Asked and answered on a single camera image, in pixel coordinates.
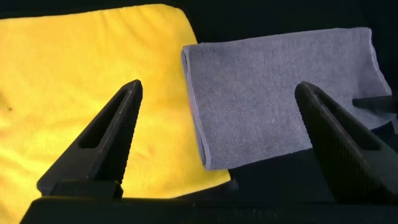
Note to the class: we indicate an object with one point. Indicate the yellow microfibre towel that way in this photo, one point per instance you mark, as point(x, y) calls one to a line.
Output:
point(62, 77)

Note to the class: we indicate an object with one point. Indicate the grey towel with orange marks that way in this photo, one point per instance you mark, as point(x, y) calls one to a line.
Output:
point(248, 93)

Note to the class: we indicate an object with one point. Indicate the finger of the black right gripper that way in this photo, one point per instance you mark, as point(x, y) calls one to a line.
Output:
point(382, 104)

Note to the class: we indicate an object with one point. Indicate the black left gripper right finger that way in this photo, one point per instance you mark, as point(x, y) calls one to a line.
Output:
point(348, 149)

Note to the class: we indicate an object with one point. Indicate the grey tape marker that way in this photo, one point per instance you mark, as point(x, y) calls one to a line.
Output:
point(234, 184)

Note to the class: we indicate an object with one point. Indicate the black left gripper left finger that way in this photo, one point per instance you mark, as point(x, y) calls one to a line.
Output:
point(102, 146)

